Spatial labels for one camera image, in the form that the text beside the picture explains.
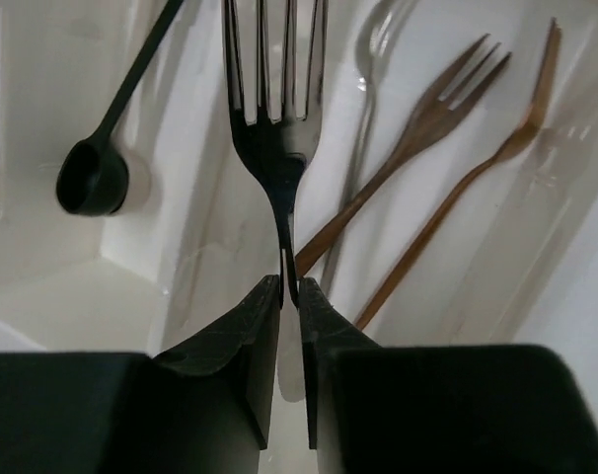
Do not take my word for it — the white far container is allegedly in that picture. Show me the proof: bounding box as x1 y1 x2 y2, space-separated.
0 0 261 347

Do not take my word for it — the white container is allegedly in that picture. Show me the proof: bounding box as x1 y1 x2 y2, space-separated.
0 0 261 347
101 0 598 474

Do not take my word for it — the silver thin fork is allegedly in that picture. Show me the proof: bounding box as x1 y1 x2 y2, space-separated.
318 0 404 302

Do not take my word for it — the silver blue-handled fork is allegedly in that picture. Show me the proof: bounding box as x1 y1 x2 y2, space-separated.
221 0 330 404

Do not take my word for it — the wooden brown fork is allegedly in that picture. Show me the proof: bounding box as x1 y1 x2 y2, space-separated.
295 35 512 277

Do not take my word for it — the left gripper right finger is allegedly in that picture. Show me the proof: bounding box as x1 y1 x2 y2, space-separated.
298 277 598 473

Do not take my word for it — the white near container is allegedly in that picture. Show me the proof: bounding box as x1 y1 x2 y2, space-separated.
101 0 598 474

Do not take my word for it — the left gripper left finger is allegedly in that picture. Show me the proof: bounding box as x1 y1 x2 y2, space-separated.
0 276 280 473

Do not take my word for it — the rose gold fork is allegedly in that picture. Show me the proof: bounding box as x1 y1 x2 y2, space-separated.
352 17 562 331

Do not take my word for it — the black ladle spoon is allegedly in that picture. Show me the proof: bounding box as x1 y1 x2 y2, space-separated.
55 0 183 217

